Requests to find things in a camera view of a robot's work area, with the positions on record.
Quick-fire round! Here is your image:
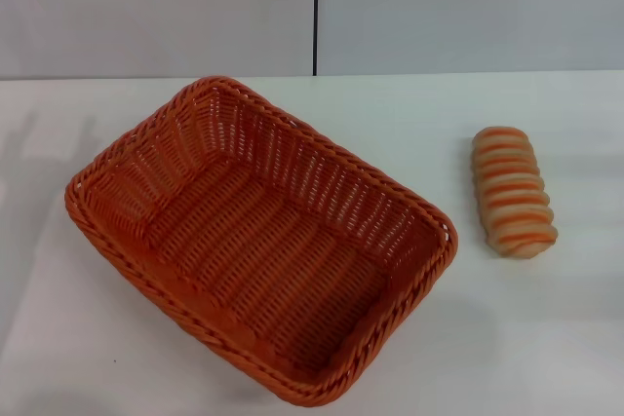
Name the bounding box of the orange woven plastic basket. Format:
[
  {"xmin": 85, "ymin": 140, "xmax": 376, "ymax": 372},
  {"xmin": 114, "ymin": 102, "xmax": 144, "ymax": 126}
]
[{"xmin": 63, "ymin": 75, "xmax": 459, "ymax": 410}]

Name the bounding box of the orange striped bread loaf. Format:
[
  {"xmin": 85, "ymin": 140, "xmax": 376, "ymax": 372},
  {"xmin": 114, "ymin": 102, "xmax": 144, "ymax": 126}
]
[{"xmin": 470, "ymin": 126, "xmax": 558, "ymax": 259}]

